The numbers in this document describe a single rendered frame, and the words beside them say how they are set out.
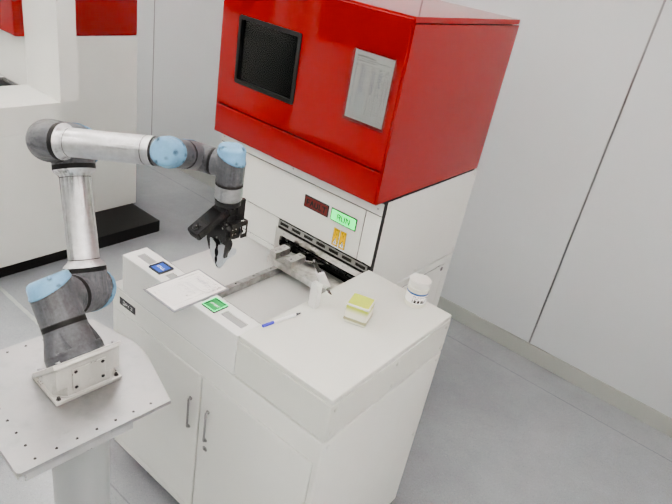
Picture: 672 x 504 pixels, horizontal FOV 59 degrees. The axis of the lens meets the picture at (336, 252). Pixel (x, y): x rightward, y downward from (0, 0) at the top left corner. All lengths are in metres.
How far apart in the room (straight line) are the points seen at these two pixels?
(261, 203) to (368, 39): 0.83
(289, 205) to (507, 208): 1.54
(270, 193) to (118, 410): 1.06
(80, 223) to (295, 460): 0.89
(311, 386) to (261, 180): 1.05
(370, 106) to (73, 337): 1.09
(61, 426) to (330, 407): 0.66
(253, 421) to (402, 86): 1.08
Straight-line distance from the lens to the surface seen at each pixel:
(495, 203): 3.49
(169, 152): 1.50
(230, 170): 1.59
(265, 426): 1.79
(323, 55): 2.04
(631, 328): 3.46
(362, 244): 2.12
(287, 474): 1.82
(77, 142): 1.66
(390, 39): 1.88
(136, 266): 2.02
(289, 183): 2.28
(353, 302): 1.80
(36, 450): 1.63
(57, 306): 1.71
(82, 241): 1.82
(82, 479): 1.97
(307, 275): 2.19
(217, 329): 1.77
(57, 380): 1.68
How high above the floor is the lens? 1.99
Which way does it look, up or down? 28 degrees down
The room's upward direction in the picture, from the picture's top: 11 degrees clockwise
